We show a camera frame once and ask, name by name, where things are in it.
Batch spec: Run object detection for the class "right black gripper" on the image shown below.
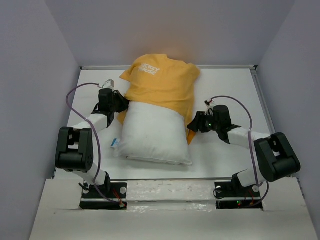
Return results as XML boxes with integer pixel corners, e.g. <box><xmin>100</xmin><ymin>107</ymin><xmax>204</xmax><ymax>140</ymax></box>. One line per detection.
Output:
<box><xmin>186</xmin><ymin>111</ymin><xmax>221</xmax><ymax>133</ymax></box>

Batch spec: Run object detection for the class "white pillow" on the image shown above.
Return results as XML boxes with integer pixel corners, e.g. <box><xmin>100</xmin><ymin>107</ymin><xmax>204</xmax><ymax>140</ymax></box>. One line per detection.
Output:
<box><xmin>113</xmin><ymin>101</ymin><xmax>192</xmax><ymax>166</ymax></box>

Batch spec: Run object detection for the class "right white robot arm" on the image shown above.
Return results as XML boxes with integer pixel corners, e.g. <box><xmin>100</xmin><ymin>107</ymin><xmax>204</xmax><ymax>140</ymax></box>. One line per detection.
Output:
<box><xmin>187</xmin><ymin>105</ymin><xmax>301</xmax><ymax>196</ymax></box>

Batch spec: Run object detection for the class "blue white pillow label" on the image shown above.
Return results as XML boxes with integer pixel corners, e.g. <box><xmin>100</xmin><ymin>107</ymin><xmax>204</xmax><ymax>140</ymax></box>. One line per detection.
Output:
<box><xmin>110</xmin><ymin>138</ymin><xmax>121</xmax><ymax>149</ymax></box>

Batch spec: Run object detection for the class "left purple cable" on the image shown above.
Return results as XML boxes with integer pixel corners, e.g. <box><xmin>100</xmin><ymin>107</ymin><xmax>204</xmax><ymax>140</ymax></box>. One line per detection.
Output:
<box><xmin>65</xmin><ymin>82</ymin><xmax>121</xmax><ymax>206</ymax></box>

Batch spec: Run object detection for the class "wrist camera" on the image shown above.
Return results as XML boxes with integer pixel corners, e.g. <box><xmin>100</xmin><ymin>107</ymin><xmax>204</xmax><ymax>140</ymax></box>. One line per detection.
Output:
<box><xmin>98</xmin><ymin>79</ymin><xmax>115</xmax><ymax>91</ymax></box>
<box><xmin>204</xmin><ymin>99</ymin><xmax>216</xmax><ymax>116</ymax></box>

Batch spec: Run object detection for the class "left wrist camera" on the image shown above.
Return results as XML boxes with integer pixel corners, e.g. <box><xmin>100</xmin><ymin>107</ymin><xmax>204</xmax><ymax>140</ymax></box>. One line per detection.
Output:
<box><xmin>98</xmin><ymin>79</ymin><xmax>115</xmax><ymax>91</ymax></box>

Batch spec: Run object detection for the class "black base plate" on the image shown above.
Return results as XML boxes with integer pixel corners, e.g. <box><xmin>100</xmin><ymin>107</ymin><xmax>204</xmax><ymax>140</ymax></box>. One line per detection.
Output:
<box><xmin>78</xmin><ymin>181</ymin><xmax>128</xmax><ymax>211</ymax></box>
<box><xmin>212</xmin><ymin>181</ymin><xmax>263</xmax><ymax>210</ymax></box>

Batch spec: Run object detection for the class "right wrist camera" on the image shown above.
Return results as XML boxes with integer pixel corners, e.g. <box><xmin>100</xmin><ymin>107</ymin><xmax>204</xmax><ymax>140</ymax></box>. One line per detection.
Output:
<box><xmin>204</xmin><ymin>99</ymin><xmax>216</xmax><ymax>116</ymax></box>

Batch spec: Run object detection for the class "yellow orange pillowcase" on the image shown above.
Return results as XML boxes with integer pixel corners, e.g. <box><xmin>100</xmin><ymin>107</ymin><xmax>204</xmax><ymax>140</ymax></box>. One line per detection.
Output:
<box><xmin>117</xmin><ymin>52</ymin><xmax>201</xmax><ymax>146</ymax></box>

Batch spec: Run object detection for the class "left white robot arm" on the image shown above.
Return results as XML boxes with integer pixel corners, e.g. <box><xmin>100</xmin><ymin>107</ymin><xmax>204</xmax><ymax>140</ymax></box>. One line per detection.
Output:
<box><xmin>55</xmin><ymin>87</ymin><xmax>129</xmax><ymax>198</ymax></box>

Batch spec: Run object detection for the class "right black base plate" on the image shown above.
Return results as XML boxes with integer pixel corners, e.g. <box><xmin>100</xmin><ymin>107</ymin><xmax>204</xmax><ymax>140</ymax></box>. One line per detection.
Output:
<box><xmin>212</xmin><ymin>181</ymin><xmax>263</xmax><ymax>210</ymax></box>

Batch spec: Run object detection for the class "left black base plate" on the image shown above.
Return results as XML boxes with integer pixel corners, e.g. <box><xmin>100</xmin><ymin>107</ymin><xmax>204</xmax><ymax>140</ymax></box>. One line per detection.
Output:
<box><xmin>78</xmin><ymin>181</ymin><xmax>128</xmax><ymax>211</ymax></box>

